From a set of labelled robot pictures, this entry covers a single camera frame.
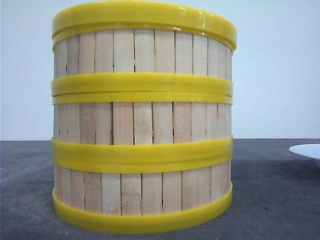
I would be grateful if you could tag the yellow-rimmed steamer lid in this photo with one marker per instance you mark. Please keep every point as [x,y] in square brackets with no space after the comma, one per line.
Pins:
[140,14]

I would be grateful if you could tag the front bamboo steamer basket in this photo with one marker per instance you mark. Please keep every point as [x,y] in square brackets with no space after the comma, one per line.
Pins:
[144,188]

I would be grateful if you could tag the white plate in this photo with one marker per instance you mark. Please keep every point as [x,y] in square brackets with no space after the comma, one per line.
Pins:
[311,151]

